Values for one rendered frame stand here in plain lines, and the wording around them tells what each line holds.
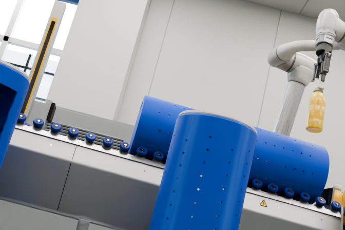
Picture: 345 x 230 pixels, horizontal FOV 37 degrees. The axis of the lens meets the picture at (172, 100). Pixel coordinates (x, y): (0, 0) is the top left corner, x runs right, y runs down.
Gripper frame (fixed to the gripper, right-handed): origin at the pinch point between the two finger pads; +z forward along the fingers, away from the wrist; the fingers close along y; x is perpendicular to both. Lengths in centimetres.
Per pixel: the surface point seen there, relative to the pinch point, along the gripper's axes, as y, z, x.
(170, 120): -6, 37, -62
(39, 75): -49, 17, -127
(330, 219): -9, 58, 17
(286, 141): -7.0, 29.8, -8.7
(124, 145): -12, 52, -78
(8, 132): 25, 72, -119
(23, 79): 30, 54, -120
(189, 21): -267, -186, -35
